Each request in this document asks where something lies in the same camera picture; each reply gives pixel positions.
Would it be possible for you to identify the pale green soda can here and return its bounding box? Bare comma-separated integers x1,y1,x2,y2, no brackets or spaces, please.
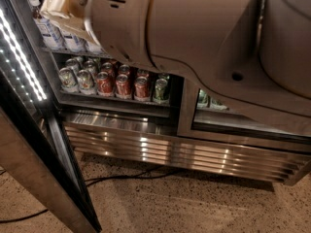
77,70,95,95

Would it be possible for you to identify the red soda can middle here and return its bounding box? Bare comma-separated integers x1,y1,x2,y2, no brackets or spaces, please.
116,74,132,99

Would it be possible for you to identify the tea bottle white cap left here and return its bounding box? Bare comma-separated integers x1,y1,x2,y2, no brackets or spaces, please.
29,0,65,50

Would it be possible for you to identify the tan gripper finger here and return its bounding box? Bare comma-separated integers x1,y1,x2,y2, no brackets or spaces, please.
40,0,95,44

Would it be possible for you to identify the green can right door left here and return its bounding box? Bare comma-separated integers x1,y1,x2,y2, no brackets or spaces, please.
197,89,209,107

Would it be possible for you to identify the green soda can left door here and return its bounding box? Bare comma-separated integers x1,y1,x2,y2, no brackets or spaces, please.
154,79,169,104

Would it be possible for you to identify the green white soda can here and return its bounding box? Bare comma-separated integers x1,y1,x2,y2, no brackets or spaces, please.
59,67,79,93

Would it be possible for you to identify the red soda can right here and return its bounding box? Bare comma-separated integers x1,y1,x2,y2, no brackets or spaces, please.
134,77,150,101

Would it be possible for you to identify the stainless steel fridge base grille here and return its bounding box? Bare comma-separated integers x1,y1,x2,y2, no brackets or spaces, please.
61,112,311,185

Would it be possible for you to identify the tea bottle white cap right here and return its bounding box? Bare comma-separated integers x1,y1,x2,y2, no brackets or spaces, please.
86,41,102,54

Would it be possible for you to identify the glass fridge door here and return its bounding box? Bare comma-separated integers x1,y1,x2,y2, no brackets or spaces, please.
178,81,311,152
0,0,101,233

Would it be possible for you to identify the black floor cable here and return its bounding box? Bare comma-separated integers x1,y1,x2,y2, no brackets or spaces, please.
0,167,186,225

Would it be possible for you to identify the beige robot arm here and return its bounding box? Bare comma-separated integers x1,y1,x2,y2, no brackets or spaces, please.
41,0,311,135

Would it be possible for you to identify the tea bottle white cap middle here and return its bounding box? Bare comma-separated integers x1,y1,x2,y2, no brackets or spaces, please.
60,30,85,52

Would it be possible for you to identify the tea bottle white cap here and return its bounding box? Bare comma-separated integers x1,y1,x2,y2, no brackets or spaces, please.
60,30,85,52
29,0,65,50
86,41,102,54

